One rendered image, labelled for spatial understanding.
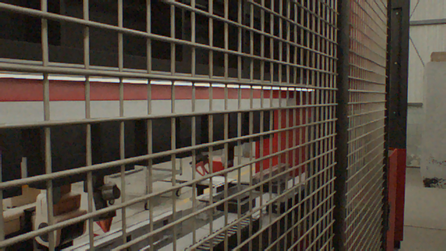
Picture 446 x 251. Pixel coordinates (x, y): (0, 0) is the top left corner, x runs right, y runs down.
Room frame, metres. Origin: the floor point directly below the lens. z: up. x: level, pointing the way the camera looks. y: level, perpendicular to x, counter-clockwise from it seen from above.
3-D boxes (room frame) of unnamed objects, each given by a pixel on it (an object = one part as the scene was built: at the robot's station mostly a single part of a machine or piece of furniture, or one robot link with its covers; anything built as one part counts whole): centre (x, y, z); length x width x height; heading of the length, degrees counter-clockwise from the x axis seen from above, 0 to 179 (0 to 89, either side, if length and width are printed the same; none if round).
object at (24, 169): (1.07, 0.46, 1.26); 0.15 x 0.09 x 0.17; 150
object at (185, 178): (1.99, 0.10, 1.00); 0.26 x 0.18 x 0.01; 60
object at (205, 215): (1.86, 0.00, 0.92); 0.39 x 0.06 x 0.10; 150
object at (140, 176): (5.31, 1.04, 0.47); 0.90 x 0.66 x 0.95; 156
